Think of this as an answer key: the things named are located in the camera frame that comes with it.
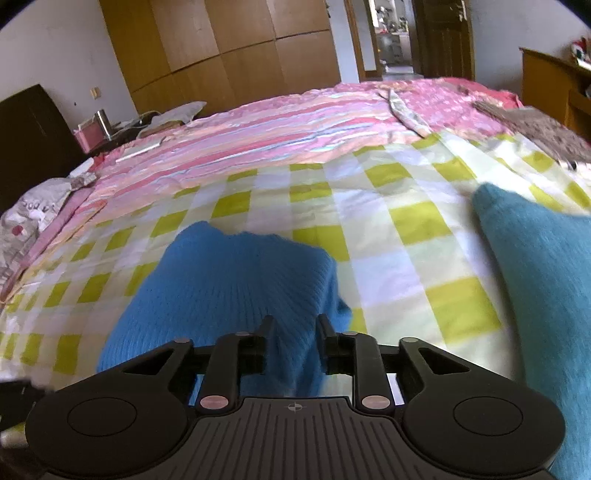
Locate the wooden desk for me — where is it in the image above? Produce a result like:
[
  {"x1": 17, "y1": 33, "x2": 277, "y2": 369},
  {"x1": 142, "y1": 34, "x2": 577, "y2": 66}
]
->
[{"x1": 519, "y1": 46, "x2": 591, "y2": 141}]

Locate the wooden wardrobe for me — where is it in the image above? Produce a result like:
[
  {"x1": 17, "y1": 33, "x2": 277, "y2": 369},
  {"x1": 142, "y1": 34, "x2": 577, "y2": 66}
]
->
[{"x1": 99, "y1": 0, "x2": 342, "y2": 116}]

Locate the distant kitchen shelf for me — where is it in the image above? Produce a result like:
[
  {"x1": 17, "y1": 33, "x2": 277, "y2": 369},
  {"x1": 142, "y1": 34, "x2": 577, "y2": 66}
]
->
[{"x1": 374, "y1": 0, "x2": 411, "y2": 70}]

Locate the dark bedside table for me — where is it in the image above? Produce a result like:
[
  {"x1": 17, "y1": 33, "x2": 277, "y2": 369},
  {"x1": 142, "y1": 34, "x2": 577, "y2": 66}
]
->
[{"x1": 88, "y1": 117, "x2": 158, "y2": 158}]

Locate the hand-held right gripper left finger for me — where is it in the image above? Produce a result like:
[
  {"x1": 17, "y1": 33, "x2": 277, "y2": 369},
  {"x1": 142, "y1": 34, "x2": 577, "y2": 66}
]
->
[{"x1": 122, "y1": 316, "x2": 275, "y2": 416}]

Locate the dark wooden door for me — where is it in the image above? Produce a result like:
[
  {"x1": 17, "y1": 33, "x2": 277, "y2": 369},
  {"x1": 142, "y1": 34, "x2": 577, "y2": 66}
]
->
[{"x1": 413, "y1": 0, "x2": 476, "y2": 81}]

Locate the floral cloth strip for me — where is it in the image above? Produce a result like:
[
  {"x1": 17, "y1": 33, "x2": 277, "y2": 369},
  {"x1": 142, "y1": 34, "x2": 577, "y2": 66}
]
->
[{"x1": 378, "y1": 88, "x2": 431, "y2": 138}]

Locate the teal fuzzy sweater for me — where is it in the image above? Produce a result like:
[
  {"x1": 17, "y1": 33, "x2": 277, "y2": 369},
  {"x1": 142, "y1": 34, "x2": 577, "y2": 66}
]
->
[{"x1": 471, "y1": 182, "x2": 591, "y2": 480}]

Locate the brown patterned cloth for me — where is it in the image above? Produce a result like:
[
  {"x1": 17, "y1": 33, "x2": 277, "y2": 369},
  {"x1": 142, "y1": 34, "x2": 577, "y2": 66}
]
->
[{"x1": 473, "y1": 100, "x2": 591, "y2": 172}]

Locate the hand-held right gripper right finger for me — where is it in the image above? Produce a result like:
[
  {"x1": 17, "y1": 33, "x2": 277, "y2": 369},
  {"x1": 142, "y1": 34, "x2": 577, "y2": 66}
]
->
[{"x1": 318, "y1": 315, "x2": 472, "y2": 416}]

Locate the dark wooden headboard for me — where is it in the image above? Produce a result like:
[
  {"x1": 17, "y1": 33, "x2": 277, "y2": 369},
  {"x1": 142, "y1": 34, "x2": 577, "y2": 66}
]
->
[{"x1": 0, "y1": 84, "x2": 88, "y2": 213}]

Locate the blue striped knit sweater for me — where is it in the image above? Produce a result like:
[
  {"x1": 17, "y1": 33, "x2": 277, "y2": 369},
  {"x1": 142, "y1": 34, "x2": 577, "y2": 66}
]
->
[{"x1": 96, "y1": 220, "x2": 354, "y2": 398}]

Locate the white pillow with pink print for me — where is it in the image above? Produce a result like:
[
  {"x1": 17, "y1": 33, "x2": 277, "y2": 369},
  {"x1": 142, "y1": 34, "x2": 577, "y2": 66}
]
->
[{"x1": 0, "y1": 173, "x2": 98, "y2": 296}]

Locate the green white checkered blanket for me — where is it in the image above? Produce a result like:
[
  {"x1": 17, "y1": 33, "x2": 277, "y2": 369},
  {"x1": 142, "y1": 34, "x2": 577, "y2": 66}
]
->
[{"x1": 0, "y1": 127, "x2": 591, "y2": 407}]

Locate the white folded cloth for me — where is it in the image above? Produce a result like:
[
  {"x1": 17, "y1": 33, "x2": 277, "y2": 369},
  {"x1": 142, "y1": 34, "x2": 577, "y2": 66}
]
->
[{"x1": 150, "y1": 102, "x2": 208, "y2": 127}]

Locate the pink striped quilt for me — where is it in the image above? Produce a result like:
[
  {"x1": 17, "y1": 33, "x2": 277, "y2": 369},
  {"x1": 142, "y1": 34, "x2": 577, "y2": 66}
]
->
[{"x1": 0, "y1": 78, "x2": 525, "y2": 296}]

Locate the white flat box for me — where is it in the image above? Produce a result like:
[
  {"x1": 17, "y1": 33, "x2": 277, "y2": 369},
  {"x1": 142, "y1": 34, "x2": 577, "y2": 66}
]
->
[{"x1": 115, "y1": 141, "x2": 162, "y2": 162}]

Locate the pink storage box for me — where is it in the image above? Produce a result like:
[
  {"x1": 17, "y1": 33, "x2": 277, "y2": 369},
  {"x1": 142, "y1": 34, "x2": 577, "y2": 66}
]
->
[{"x1": 74, "y1": 121, "x2": 107, "y2": 153}]

